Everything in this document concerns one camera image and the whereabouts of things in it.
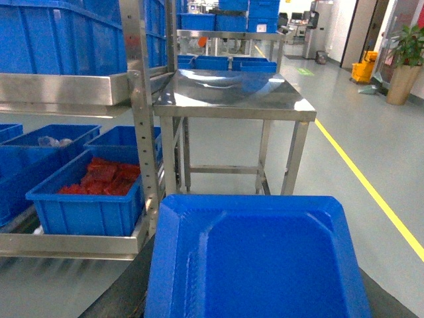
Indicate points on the stainless steel table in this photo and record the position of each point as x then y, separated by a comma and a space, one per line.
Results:
214, 94

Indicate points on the green potted plant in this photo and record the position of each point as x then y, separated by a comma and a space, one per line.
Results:
408, 61

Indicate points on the steel shelf rack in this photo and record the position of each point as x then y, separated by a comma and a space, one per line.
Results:
94, 68

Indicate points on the blue bin with red parts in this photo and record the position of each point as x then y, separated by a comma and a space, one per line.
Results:
98, 193

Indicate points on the yellow mop bucket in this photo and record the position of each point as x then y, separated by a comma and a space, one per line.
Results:
362, 71

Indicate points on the blue plastic block part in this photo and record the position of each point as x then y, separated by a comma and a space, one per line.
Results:
254, 256

